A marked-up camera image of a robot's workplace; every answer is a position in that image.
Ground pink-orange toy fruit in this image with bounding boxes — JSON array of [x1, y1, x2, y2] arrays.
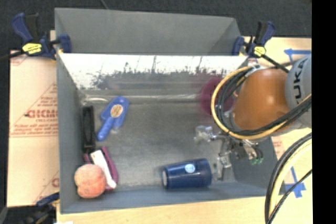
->
[[73, 163, 107, 199]]

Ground dark blue cup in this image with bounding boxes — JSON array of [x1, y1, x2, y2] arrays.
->
[[161, 157, 213, 190]]

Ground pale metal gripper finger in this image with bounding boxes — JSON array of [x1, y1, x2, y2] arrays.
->
[[214, 150, 233, 182], [194, 125, 218, 143]]

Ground blue handled brush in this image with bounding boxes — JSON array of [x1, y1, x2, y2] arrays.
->
[[96, 95, 130, 142]]

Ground magenta fuzzy ball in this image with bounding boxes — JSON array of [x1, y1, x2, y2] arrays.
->
[[199, 77, 235, 116]]

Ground grey metal bin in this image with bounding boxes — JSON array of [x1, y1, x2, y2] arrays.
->
[[54, 7, 279, 215]]

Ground maroon and white flat case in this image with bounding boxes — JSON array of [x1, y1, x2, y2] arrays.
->
[[83, 146, 120, 193]]

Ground cardboard board with red print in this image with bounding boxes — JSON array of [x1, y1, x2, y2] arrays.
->
[[6, 48, 61, 208]]

